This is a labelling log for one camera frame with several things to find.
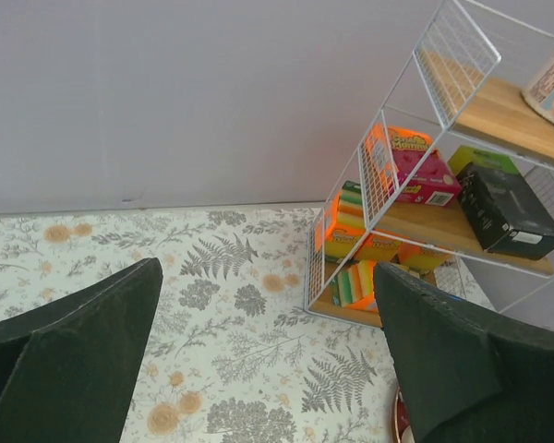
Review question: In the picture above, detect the white wire wooden shelf rack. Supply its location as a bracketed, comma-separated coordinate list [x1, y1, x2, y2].
[303, 1, 554, 327]

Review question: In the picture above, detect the black box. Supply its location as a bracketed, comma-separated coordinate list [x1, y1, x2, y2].
[448, 145, 554, 261]

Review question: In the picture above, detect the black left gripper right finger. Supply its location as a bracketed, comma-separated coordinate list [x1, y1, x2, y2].
[373, 263, 554, 442]

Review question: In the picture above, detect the orange sponge box right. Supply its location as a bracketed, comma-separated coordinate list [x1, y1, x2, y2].
[398, 243, 452, 271]

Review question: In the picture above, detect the pink sponge box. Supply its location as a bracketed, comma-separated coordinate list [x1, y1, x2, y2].
[364, 123, 461, 207]

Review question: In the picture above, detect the floral table mat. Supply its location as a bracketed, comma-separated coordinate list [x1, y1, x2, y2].
[0, 208, 395, 442]

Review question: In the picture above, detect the orange yellow sponge pack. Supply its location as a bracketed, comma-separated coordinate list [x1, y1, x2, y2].
[313, 180, 399, 262]

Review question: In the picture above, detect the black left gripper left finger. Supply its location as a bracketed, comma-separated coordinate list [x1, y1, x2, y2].
[0, 257, 163, 443]

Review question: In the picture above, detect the red round tray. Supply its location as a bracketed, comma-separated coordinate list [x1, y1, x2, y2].
[391, 388, 416, 443]

